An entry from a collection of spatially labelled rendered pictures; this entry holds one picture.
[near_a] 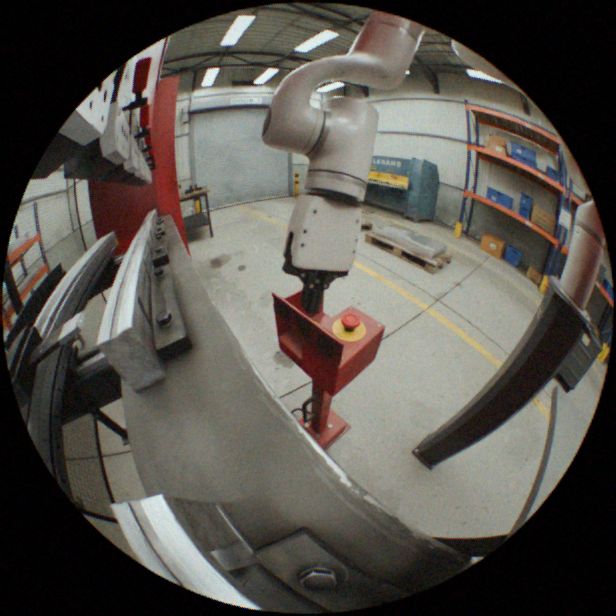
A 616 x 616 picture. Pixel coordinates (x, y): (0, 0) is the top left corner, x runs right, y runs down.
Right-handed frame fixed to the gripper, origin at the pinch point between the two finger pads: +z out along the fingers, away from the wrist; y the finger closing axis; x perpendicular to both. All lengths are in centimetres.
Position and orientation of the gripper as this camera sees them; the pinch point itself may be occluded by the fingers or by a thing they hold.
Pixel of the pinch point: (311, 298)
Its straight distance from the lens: 32.9
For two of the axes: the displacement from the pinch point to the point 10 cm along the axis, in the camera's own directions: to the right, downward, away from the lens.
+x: 4.2, 4.7, -7.8
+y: -8.9, 0.4, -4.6
